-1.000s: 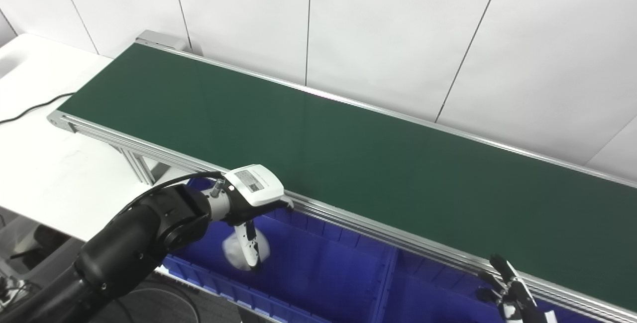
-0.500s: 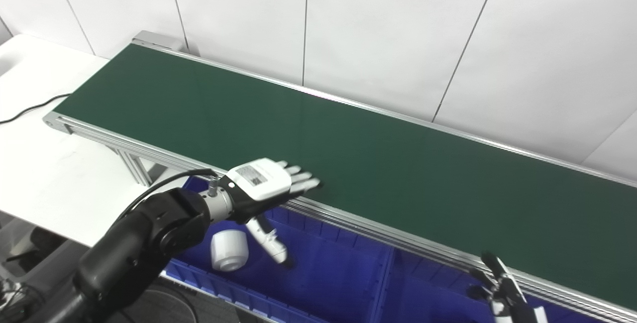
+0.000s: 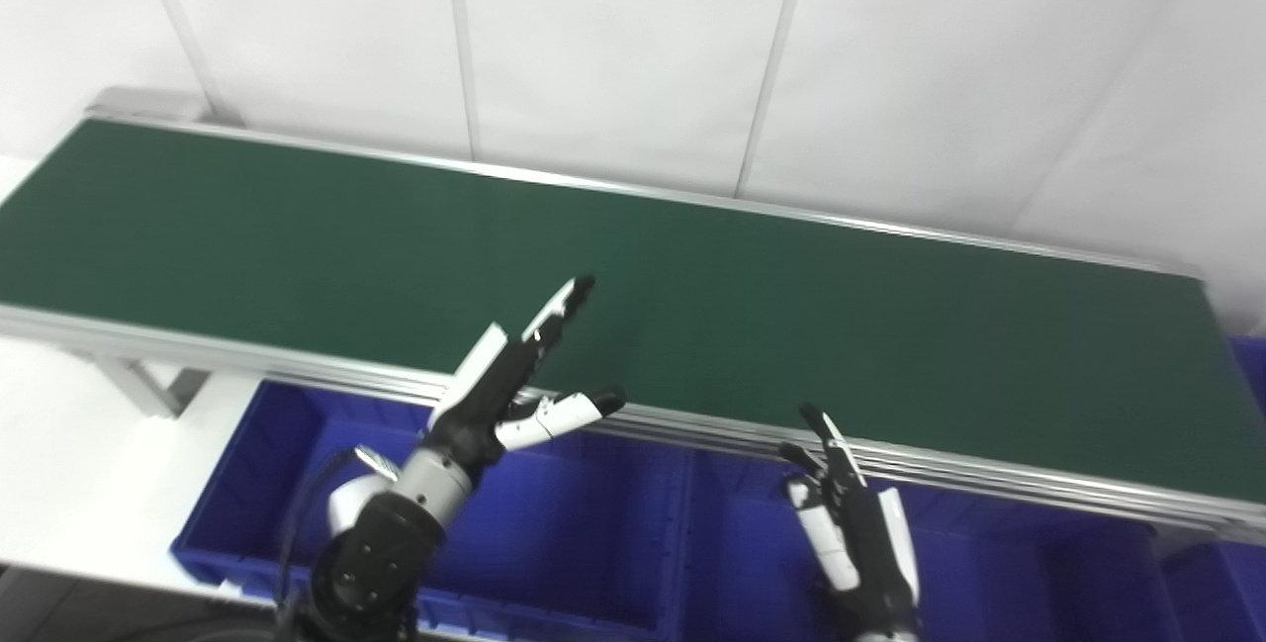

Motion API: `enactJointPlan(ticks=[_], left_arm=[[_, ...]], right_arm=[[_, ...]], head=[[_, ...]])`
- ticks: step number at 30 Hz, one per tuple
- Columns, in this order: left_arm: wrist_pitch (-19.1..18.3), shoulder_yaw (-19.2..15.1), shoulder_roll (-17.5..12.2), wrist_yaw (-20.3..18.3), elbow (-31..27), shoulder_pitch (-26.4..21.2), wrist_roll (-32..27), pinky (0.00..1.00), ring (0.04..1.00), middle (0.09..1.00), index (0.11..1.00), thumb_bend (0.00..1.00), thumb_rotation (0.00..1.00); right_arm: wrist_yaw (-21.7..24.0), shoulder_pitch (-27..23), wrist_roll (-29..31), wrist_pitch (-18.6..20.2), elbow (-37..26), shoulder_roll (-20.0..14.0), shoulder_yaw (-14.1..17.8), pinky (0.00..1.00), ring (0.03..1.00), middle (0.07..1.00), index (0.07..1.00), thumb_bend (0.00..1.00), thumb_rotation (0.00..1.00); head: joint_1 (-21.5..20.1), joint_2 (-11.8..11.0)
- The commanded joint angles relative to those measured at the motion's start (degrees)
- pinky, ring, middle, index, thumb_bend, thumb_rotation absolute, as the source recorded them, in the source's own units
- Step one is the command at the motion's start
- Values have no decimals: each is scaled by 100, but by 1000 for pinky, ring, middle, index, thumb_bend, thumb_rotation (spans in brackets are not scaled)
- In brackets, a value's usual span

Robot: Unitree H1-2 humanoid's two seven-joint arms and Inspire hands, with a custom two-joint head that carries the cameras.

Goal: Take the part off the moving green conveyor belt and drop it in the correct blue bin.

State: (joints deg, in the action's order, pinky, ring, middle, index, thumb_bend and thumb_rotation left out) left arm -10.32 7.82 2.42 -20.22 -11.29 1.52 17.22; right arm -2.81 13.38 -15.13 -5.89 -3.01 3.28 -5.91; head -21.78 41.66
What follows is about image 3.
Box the blue plastic bin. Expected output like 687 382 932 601
682 449 1170 642
170 380 693 642
1152 335 1266 642

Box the grey conveyor end housing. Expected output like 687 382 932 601
87 86 211 125

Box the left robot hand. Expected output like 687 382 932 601
427 274 627 473

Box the green conveyor belt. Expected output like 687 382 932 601
0 118 1266 506
0 108 1266 546

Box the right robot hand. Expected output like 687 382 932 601
778 403 923 638

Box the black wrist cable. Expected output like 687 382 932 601
271 448 359 642

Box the aluminium conveyor leg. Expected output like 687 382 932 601
69 350 214 420

